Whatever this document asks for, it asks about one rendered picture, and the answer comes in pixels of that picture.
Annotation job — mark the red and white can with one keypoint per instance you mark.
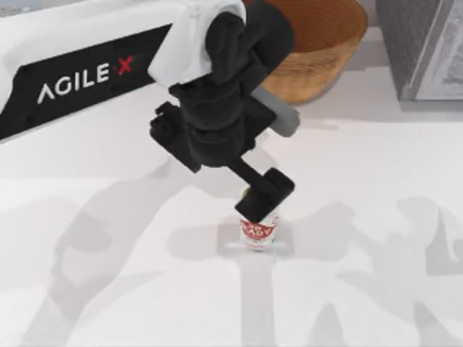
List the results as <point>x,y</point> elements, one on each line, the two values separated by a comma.
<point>258,235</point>

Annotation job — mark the pale cabinet door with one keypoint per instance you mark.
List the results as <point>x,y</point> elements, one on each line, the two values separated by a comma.
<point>443,54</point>

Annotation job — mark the brown wooden bowl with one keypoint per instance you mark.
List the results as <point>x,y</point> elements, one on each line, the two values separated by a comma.
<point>325,54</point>

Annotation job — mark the grey cabinet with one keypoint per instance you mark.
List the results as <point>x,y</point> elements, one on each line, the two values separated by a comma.
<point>398,47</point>

